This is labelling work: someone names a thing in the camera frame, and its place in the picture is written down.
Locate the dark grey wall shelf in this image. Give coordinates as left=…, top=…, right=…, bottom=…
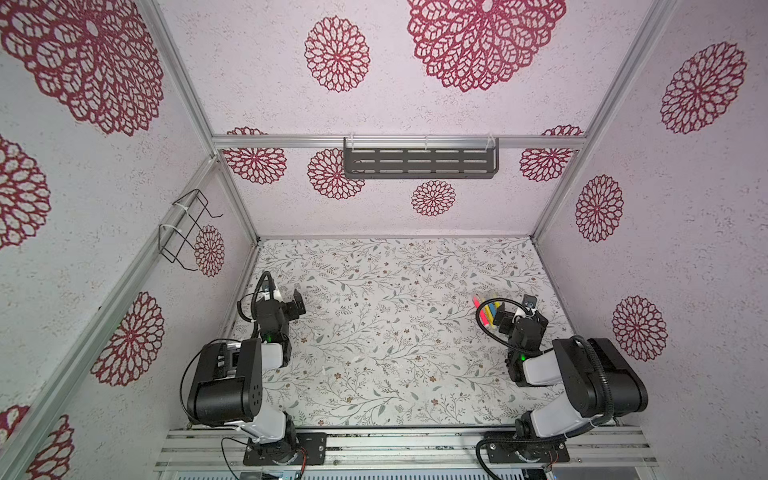
left=342, top=138, right=499, bottom=180

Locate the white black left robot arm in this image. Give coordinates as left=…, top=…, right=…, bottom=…
left=181, top=287, right=306, bottom=464

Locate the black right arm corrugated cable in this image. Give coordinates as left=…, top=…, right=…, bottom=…
left=475, top=297, right=616, bottom=480

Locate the black wire wall rack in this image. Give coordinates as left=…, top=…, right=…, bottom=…
left=157, top=189, right=226, bottom=278

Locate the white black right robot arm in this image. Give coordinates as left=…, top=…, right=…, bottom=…
left=488, top=307, right=649, bottom=464

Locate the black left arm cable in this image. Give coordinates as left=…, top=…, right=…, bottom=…
left=178, top=271, right=276, bottom=480

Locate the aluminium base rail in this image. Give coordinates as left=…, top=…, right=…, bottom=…
left=150, top=426, right=658, bottom=478

